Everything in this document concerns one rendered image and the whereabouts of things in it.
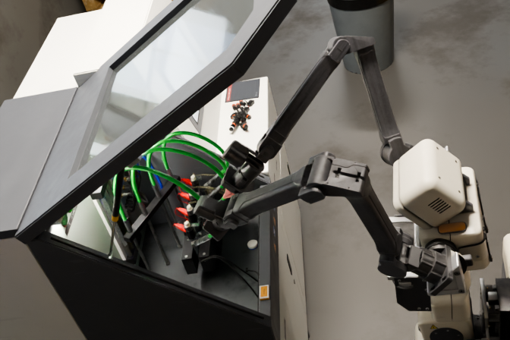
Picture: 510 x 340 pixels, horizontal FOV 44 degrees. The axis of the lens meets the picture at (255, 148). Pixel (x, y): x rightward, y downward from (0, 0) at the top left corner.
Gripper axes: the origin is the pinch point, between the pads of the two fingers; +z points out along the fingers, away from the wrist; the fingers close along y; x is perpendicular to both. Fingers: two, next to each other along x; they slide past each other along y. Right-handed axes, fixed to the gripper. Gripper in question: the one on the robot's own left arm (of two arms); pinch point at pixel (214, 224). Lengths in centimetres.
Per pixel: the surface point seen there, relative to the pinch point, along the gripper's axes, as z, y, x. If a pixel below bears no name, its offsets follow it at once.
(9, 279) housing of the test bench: 5, 50, -35
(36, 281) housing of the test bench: 3, 46, -29
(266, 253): 16.1, -8.1, 22.0
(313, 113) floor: 198, -152, 28
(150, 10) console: 41, -58, -69
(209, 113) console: 63, -50, -25
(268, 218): 25.4, -20.7, 17.0
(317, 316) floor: 102, -23, 79
